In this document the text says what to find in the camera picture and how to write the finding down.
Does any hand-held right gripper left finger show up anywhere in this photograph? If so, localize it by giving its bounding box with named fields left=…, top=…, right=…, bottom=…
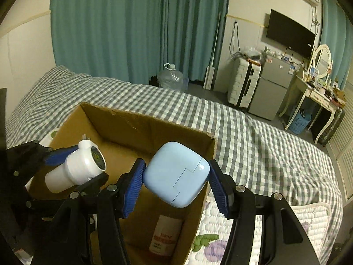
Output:
left=32, top=159, right=146, bottom=265

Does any white flat mop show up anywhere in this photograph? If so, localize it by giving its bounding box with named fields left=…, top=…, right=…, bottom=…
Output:
left=203, top=12, right=223, bottom=90

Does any white quilted floral mat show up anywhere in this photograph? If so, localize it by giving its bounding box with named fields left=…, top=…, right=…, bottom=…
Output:
left=183, top=193, right=332, bottom=265

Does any white bottle with pink label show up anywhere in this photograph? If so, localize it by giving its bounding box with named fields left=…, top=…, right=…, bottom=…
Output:
left=148, top=214, right=184, bottom=255

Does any clear water jug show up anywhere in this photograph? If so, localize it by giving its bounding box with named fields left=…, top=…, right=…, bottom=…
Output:
left=156, top=62, right=185, bottom=92

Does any black wall television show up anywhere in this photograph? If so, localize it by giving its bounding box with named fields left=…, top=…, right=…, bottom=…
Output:
left=266, top=9, right=316, bottom=60

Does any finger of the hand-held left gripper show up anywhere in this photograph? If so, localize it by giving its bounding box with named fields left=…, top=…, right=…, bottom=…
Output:
left=26, top=173, right=109, bottom=218
left=6, top=140, right=79, bottom=178

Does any grey small fridge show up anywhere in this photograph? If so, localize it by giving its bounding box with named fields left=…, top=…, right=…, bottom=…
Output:
left=247, top=54, right=298, bottom=121

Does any white louvered door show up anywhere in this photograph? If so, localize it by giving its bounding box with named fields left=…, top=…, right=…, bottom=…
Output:
left=328, top=110, right=353, bottom=202

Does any white ribbed suitcase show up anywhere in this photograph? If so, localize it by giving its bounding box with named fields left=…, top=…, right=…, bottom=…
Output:
left=227, top=57, right=263, bottom=109

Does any grey checkered bed sheet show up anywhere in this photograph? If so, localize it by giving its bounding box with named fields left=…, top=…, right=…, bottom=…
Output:
left=5, top=65, right=344, bottom=265

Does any narrow teal curtain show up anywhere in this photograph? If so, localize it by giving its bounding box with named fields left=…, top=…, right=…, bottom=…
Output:
left=319, top=0, right=353, bottom=90

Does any dark green suitcase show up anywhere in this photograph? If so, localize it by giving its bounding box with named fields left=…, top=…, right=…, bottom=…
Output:
left=317, top=107, right=346, bottom=147

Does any brown cardboard box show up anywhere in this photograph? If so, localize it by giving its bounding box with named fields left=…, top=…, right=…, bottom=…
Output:
left=28, top=102, right=217, bottom=265

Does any oval vanity mirror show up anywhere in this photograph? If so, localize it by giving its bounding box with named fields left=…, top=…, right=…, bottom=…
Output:
left=308, top=44, right=333, bottom=79

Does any wide teal curtain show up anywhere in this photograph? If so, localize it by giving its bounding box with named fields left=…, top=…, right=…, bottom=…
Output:
left=50, top=0, right=231, bottom=85

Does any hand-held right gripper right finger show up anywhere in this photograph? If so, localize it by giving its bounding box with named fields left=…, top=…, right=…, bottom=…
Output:
left=207, top=159, right=329, bottom=265

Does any light blue plastic case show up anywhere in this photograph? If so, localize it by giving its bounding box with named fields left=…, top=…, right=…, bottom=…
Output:
left=143, top=141, right=210, bottom=208

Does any cream vanity table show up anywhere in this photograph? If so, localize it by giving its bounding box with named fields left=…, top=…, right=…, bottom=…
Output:
left=279, top=74, right=346, bottom=144

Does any clear plastic bag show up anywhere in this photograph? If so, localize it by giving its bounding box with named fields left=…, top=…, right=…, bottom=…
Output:
left=239, top=46, right=262, bottom=60

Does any blue plastic basket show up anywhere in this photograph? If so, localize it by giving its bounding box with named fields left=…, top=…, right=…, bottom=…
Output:
left=287, top=107, right=313, bottom=135

